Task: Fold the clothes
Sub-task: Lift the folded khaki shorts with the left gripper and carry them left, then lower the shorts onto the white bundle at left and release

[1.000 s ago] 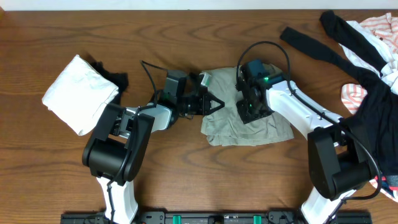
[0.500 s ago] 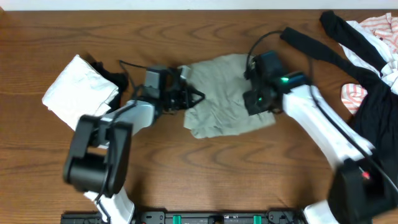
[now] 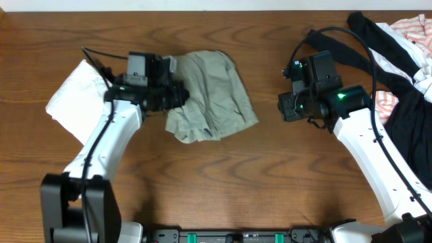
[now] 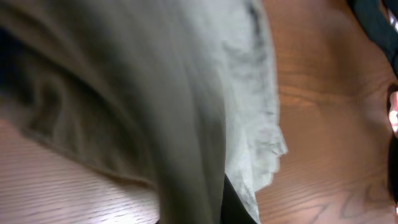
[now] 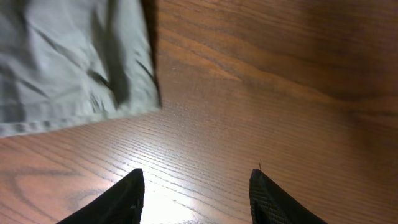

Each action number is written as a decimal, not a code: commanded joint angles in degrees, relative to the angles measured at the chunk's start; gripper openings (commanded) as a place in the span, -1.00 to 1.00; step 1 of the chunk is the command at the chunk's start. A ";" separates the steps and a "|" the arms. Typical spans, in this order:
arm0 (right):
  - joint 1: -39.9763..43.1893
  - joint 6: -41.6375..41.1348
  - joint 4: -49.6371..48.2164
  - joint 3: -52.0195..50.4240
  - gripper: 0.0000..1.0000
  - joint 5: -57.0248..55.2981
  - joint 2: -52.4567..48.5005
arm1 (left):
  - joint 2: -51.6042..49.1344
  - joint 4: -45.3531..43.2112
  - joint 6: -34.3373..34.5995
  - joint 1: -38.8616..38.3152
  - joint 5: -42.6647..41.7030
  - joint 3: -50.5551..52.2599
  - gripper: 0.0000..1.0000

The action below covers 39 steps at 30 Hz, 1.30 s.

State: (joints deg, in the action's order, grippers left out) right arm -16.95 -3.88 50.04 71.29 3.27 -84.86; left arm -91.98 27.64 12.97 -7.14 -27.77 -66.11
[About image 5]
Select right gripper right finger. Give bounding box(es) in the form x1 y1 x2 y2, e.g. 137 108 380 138
249 169 326 224

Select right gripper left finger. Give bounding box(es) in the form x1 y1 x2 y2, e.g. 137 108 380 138
58 169 145 224

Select khaki green shorts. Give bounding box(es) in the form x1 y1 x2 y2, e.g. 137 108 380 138
1 0 160 137

